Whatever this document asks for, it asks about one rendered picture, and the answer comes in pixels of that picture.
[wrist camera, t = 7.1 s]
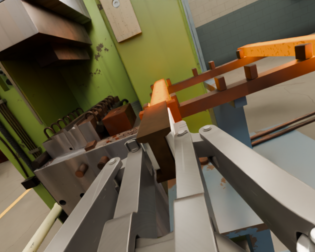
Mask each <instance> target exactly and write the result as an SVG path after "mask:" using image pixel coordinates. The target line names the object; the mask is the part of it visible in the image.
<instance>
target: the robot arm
mask: <svg viewBox="0 0 315 252"><path fill-rule="evenodd" d="M167 108H168V107H167ZM168 115H169V121H170V127H171V132H170V133H169V134H168V135H167V136H165V138H166V140H167V143H168V145H169V147H170V150H171V152H172V155H173V157H174V159H175V174H176V196H177V199H174V201H173V231H171V232H169V233H167V234H166V235H164V236H162V237H160V238H157V218H156V197H155V177H154V170H153V168H154V169H155V170H159V169H160V167H159V165H158V163H157V160H156V158H155V156H154V154H153V152H152V150H151V147H150V145H149V143H148V142H147V143H138V141H137V139H136V138H132V139H130V140H128V141H127V142H126V143H125V144H124V146H125V148H126V150H127V152H128V155H127V158H125V159H123V160H121V159H120V158H119V157H115V158H112V159H110V161H108V162H107V163H106V165H105V166H104V167H103V169H102V170H101V172H100V173H99V174H98V176H97V177H96V179H95V180H94V181H93V183H92V184H91V186H90V187H89V189H88V190H87V191H86V193H85V194H84V196H83V197H82V198H81V200H80V201H79V203H78V204H77V205H76V207H75V208H74V210H73V211H72V212H71V214H70V215H69V217H68V218H67V219H66V221H65V222H64V224H63V225H62V226H61V228H60V229H59V231H58V232H57V233H56V235H55V236H54V238H53V239H52V240H51V242H50V243H49V245H48V246H47V247H46V249H45V250H44V252H247V251H245V250H244V249H243V248H241V247H240V246H238V245H237V244H236V243H234V242H233V241H232V240H230V239H229V238H227V237H226V236H224V235H222V234H220V233H219V229H218V225H217V222H216V218H215V214H214V211H213V207H212V203H211V200H210V196H209V193H208V189H207V185H206V182H205V178H204V174H203V171H202V167H201V162H200V159H199V158H205V157H207V158H208V160H209V161H210V162H211V163H212V165H213V166H214V167H215V168H216V169H217V170H218V171H219V173H220V174H221V175H222V176H223V177H224V178H225V179H226V180H227V182H228V183H229V184H230V185H231V186H232V187H233V188H234V189H235V191H236V192H237V193H238V194H239V195H240V196H241V197H242V198H243V200H244V201H245V202H246V203H247V204H248V205H249V206H250V207H251V209H252V210H253V211H254V212H255V213H256V214H257V215H258V217H259V218H260V219H261V220H262V221H263V222H264V223H265V224H266V226H267V227H268V228H269V229H270V230H271V231H272V232H273V233H274V235H275V236H276V237H277V238H278V239H279V240H280V241H281V242H282V243H283V244H284V245H285V246H286V247H287V248H288V249H289V251H290V252H315V189H314V188H312V187H311V186H309V185H307V184H306V183H304V182H303V181H301V180H300V179H298V178H296V177H295V176H293V175H292V174H290V173H289V172H287V171H286V170H284V169H282V168H281V167H279V166H278V165H276V164H275V163H273V162H271V161H270V160H268V159H267V158H265V157H264V156H262V155H260V154H259V153H257V152H256V151H254V150H253V149H251V148H250V147H248V146H246V145H245V144H243V143H242V142H240V141H239V140H237V139H235V138H234V137H232V136H231V135H229V134H228V133H226V132H224V131H223V130H221V129H220V128H218V127H217V126H215V125H210V124H209V125H205V126H203V127H201V128H200V129H199V133H190V131H189V129H188V127H187V124H186V122H185V121H183V120H182V121H179V122H176V123H175V122H174V119H173V116H172V114H171V111H170V108H168ZM152 166H153V168H152ZM113 181H114V182H115V183H116V187H114V185H113Z"/></svg>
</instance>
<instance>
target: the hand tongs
mask: <svg viewBox="0 0 315 252"><path fill-rule="evenodd" d="M314 115H315V111H312V112H310V113H307V114H305V115H302V116H300V117H297V118H295V119H292V120H290V121H287V122H285V123H282V124H280V125H277V126H275V127H272V128H270V129H267V130H265V131H262V132H260V133H257V134H255V135H253V136H250V140H254V139H256V138H259V137H261V136H264V135H266V134H269V133H271V132H274V131H276V130H279V129H281V128H284V127H286V126H289V125H291V124H294V123H296V122H299V121H301V120H304V119H306V118H309V117H311V116H314ZM313 122H315V117H313V118H311V119H308V120H306V121H303V122H301V123H298V124H296V125H293V126H291V127H288V128H286V129H283V130H281V131H278V132H276V133H273V134H271V135H268V136H266V137H263V138H261V139H258V140H256V141H253V142H251V145H252V146H255V145H257V144H260V143H263V142H265V141H268V140H270V139H273V138H275V137H278V136H280V135H283V134H285V133H288V132H290V131H293V130H295V129H298V128H300V127H303V126H305V125H308V124H310V123H313ZM199 160H200V163H201V165H206V164H208V163H209V160H208V157H201V158H199Z"/></svg>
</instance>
